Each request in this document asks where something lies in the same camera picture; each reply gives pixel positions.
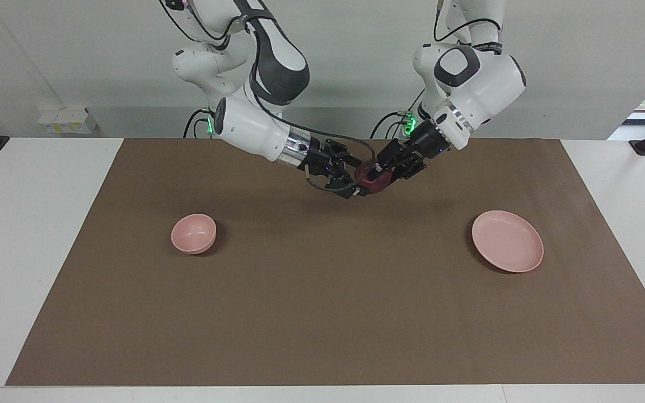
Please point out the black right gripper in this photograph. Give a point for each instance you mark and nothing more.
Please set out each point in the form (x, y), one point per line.
(325, 162)

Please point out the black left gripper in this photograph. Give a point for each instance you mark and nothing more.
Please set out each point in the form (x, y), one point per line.
(420, 148)

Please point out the dark red apple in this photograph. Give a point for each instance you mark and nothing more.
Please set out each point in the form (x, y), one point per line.
(375, 179)

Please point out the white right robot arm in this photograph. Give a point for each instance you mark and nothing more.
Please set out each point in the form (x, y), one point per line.
(249, 123)

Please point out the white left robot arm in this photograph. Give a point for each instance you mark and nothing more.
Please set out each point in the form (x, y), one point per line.
(479, 78)

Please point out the pink plate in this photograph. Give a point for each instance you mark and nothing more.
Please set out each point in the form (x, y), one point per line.
(507, 242)

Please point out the pink bowl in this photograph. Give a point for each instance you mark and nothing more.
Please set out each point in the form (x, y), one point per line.
(192, 232)

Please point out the brown table mat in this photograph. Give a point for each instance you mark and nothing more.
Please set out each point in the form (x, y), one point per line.
(328, 291)

